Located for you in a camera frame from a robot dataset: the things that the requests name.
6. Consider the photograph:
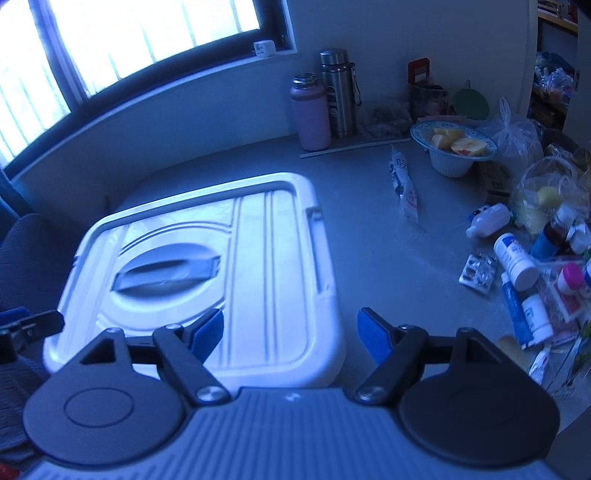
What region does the clear plastic bag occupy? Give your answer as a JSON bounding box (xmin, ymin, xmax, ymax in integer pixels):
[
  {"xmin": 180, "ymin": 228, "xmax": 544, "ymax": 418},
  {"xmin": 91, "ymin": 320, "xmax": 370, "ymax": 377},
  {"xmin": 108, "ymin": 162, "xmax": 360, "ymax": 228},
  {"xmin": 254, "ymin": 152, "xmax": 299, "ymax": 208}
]
[{"xmin": 478, "ymin": 97, "xmax": 544, "ymax": 183}]

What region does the white bottle lying down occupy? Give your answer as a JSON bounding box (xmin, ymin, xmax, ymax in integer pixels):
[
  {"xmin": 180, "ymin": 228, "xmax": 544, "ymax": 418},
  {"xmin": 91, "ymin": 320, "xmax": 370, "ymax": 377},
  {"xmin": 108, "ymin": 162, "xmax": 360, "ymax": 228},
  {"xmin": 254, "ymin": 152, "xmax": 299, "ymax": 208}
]
[{"xmin": 494, "ymin": 233, "xmax": 540, "ymax": 292}]

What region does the white bowl with fruit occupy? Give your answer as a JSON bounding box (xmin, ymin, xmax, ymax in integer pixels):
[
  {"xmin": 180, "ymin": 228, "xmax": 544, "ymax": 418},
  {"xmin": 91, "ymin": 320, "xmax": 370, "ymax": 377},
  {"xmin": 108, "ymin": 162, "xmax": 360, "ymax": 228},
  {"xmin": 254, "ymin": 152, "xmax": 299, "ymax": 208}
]
[{"xmin": 410, "ymin": 120, "xmax": 498, "ymax": 178}]

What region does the pink insulated bottle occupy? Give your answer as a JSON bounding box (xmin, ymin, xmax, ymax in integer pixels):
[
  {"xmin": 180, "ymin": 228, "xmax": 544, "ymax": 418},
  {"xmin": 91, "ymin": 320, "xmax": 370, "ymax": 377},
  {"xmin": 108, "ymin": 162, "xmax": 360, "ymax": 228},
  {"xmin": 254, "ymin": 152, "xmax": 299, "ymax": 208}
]
[{"xmin": 290, "ymin": 73, "xmax": 332, "ymax": 152}]

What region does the blue ointment tube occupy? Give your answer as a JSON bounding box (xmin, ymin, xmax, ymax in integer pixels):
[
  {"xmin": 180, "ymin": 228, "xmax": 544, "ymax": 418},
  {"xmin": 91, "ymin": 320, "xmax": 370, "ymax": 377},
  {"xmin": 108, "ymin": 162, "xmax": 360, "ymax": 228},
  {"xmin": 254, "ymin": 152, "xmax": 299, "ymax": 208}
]
[{"xmin": 501, "ymin": 272, "xmax": 534, "ymax": 349}]

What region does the steel thermos flask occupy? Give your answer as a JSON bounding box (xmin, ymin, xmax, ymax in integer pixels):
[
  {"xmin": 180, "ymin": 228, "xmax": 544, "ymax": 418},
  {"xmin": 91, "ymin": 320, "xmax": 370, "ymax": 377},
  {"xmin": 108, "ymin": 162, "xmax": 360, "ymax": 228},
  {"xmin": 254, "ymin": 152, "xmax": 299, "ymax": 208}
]
[{"xmin": 320, "ymin": 48, "xmax": 362, "ymax": 138}]

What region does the white bin lid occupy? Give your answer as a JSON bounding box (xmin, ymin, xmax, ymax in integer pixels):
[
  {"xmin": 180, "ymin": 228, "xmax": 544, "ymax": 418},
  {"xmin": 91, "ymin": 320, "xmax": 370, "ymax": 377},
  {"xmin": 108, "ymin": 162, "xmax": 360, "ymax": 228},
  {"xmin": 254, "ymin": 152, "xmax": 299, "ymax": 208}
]
[{"xmin": 43, "ymin": 173, "xmax": 346, "ymax": 391}]

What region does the red black small box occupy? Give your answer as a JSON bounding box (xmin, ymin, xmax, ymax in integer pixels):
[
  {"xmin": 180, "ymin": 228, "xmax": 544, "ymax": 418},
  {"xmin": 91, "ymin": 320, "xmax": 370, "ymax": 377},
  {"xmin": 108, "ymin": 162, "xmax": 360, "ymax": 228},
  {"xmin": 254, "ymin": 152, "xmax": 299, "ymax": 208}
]
[{"xmin": 407, "ymin": 56, "xmax": 433, "ymax": 121}]

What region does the white blue-label bottle lying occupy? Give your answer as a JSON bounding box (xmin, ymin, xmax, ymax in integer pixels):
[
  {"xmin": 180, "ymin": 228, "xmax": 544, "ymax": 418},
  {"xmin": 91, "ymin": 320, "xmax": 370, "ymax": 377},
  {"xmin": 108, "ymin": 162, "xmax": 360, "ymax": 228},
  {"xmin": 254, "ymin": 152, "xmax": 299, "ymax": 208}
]
[{"xmin": 522, "ymin": 294, "xmax": 554, "ymax": 345}]

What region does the blister pill pack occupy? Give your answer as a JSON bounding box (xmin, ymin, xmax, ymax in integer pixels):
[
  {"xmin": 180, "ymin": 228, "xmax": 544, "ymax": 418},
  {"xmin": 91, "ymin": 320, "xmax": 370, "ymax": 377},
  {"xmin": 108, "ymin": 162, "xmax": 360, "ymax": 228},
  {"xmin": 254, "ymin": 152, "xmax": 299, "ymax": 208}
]
[{"xmin": 459, "ymin": 253, "xmax": 498, "ymax": 296}]

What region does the small white squeeze bottle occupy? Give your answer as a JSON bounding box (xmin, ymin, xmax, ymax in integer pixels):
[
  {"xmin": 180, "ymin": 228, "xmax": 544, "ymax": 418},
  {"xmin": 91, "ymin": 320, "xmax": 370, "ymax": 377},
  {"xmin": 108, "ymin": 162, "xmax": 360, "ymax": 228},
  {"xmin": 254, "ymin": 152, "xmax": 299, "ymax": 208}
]
[{"xmin": 466, "ymin": 203, "xmax": 512, "ymax": 239}]

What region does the white bottle pink cap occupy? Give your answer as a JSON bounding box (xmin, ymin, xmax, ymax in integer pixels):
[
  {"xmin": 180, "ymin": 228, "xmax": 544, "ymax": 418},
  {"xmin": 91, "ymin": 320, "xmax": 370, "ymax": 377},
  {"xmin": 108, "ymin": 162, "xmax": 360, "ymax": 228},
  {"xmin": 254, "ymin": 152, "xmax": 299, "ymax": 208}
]
[{"xmin": 557, "ymin": 262, "xmax": 590, "ymax": 299}]

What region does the small white box on sill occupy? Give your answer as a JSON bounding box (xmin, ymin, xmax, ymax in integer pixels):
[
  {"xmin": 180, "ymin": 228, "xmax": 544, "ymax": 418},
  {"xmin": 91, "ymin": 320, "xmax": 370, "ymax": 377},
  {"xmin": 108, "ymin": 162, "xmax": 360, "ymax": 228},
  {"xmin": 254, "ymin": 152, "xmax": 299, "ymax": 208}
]
[{"xmin": 252, "ymin": 39, "xmax": 276, "ymax": 58}]

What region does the white sachet packet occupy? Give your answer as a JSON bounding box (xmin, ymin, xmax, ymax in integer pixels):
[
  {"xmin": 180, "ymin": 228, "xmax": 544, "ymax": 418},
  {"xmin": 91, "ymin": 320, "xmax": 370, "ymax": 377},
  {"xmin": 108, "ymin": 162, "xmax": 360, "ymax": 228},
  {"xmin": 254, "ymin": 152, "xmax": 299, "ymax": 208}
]
[{"xmin": 390, "ymin": 147, "xmax": 419, "ymax": 224}]

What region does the grey fabric chair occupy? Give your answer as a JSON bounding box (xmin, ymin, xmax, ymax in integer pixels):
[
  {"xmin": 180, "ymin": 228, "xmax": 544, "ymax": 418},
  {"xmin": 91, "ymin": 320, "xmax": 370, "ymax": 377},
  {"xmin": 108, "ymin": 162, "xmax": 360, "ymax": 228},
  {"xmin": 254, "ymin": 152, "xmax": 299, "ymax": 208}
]
[{"xmin": 1, "ymin": 214, "xmax": 80, "ymax": 471}]

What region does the green round object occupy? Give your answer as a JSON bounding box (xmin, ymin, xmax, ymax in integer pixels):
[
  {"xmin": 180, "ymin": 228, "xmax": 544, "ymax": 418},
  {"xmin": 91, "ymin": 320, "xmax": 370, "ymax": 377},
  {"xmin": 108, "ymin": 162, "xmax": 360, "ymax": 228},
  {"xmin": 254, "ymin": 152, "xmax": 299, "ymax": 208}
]
[{"xmin": 451, "ymin": 80, "xmax": 490, "ymax": 121}]

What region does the dark brown syrup bottle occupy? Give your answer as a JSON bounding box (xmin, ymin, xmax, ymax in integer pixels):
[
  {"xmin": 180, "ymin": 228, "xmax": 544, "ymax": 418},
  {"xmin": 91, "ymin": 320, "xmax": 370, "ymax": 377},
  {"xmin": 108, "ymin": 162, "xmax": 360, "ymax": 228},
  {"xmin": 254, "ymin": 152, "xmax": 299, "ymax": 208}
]
[{"xmin": 530, "ymin": 204, "xmax": 577, "ymax": 261}]

